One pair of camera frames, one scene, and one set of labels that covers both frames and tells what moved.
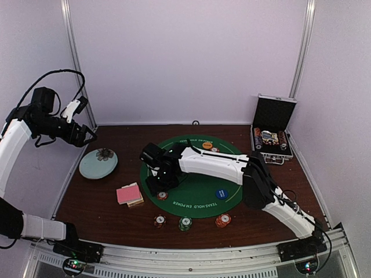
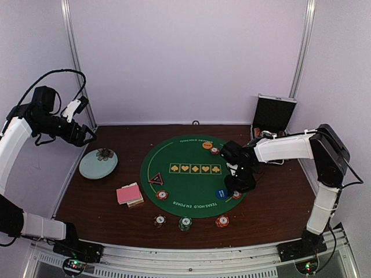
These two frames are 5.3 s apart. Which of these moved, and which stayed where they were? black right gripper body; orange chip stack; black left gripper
Moved: black right gripper body
Stayed: black left gripper; orange chip stack
